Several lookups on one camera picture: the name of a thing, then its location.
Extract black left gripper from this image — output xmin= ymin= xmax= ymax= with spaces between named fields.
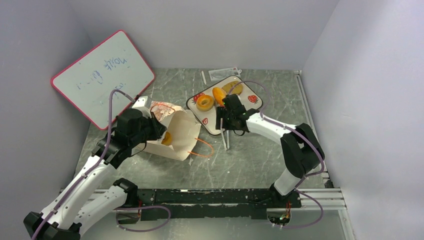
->
xmin=129 ymin=111 xmax=167 ymax=147

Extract orange fake bread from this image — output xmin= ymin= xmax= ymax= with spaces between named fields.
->
xmin=212 ymin=87 xmax=227 ymax=106

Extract yellow fake bread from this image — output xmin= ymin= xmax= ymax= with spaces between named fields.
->
xmin=222 ymin=81 xmax=243 ymax=95

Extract ring doughnut fake bread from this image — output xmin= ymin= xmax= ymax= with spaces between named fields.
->
xmin=196 ymin=94 xmax=215 ymax=112

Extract white paper bag orange handles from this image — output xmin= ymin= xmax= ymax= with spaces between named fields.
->
xmin=139 ymin=101 xmax=215 ymax=161

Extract metal tongs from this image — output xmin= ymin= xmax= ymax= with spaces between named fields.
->
xmin=219 ymin=118 xmax=230 ymax=151

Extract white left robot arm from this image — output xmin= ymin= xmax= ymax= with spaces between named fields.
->
xmin=23 ymin=108 xmax=167 ymax=240

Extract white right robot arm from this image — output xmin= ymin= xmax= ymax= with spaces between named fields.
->
xmin=216 ymin=94 xmax=325 ymax=207

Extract small orange fake bun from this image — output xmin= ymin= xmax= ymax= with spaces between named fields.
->
xmin=161 ymin=131 xmax=173 ymax=146

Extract strawberry pattern tray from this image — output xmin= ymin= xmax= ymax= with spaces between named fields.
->
xmin=186 ymin=75 xmax=263 ymax=136

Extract clear plastic package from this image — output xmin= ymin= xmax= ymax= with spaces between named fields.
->
xmin=208 ymin=67 xmax=242 ymax=82

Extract white pen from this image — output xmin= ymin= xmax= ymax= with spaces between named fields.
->
xmin=201 ymin=70 xmax=207 ymax=85

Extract pink framed whiteboard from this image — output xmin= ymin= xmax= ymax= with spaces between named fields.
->
xmin=50 ymin=30 xmax=156 ymax=130

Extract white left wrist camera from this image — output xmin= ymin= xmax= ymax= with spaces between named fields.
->
xmin=131 ymin=96 xmax=152 ymax=118

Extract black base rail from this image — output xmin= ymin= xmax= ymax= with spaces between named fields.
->
xmin=137 ymin=188 xmax=302 ymax=221

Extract aluminium frame rail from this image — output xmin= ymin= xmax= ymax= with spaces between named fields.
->
xmin=294 ymin=69 xmax=347 ymax=212

